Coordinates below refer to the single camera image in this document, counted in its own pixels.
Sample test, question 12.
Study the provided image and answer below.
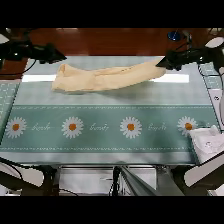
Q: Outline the silver frame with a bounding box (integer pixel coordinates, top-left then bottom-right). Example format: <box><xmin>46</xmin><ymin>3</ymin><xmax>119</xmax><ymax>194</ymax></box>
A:
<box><xmin>0</xmin><ymin>161</ymin><xmax>224</xmax><ymax>197</ymax></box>

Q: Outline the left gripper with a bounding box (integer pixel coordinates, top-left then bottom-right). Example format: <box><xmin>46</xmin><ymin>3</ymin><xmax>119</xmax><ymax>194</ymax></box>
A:
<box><xmin>36</xmin><ymin>42</ymin><xmax>68</xmax><ymax>65</ymax></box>

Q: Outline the black cable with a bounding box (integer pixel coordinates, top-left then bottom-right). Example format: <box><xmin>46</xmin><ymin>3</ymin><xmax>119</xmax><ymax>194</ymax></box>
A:
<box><xmin>22</xmin><ymin>58</ymin><xmax>39</xmax><ymax>76</ymax></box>

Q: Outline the yellow shirt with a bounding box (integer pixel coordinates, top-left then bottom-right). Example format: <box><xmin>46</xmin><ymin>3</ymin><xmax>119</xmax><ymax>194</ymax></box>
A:
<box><xmin>50</xmin><ymin>58</ymin><xmax>167</xmax><ymax>94</ymax></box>

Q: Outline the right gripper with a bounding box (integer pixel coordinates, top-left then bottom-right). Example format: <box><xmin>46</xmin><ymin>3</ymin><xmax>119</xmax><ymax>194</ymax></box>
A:
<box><xmin>155</xmin><ymin>48</ymin><xmax>201</xmax><ymax>72</ymax></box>

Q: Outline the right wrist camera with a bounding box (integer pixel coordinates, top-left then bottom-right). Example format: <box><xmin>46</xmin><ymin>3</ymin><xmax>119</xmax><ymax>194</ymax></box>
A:
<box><xmin>179</xmin><ymin>30</ymin><xmax>195</xmax><ymax>54</ymax></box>

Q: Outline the white garment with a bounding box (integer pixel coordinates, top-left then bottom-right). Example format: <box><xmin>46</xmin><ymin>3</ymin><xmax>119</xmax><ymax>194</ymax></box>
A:
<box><xmin>188</xmin><ymin>124</ymin><xmax>224</xmax><ymax>165</ymax></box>

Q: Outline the stand with blue round foot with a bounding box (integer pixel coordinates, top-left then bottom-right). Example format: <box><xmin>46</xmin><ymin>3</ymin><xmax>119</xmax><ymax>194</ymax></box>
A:
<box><xmin>167</xmin><ymin>30</ymin><xmax>184</xmax><ymax>43</ymax></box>

